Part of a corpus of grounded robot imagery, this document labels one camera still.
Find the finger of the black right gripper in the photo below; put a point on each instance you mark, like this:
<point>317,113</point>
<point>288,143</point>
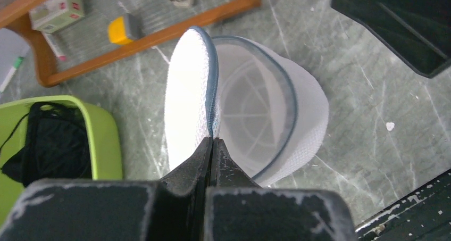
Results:
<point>416,31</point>

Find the orange wooden shelf rack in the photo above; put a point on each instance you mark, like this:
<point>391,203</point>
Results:
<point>15,17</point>

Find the white green small box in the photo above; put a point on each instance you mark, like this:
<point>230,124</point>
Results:
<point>54,15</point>

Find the green plastic basin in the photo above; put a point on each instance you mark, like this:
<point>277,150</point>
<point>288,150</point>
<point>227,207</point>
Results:
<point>103,136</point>

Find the yellow grey eraser block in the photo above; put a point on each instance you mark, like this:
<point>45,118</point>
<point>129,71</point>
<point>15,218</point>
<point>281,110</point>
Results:
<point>124,30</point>

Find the green white marker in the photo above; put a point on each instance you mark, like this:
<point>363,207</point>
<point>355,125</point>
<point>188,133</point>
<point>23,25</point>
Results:
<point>11,72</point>

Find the white mesh laundry bag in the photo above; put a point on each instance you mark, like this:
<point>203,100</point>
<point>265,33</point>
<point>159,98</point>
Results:
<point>271,113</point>

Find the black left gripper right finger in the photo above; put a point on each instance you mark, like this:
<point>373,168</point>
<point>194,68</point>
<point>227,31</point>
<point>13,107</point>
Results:
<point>236,208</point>

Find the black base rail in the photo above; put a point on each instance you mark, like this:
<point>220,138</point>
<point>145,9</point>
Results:
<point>423,214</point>

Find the black bra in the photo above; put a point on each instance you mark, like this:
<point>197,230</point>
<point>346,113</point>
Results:
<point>56,146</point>

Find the pink white marker pen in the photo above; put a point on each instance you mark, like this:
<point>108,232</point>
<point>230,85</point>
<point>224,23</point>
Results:
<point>55,46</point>

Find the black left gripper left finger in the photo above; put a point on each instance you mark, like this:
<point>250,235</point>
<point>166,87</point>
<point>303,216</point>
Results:
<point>171,208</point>

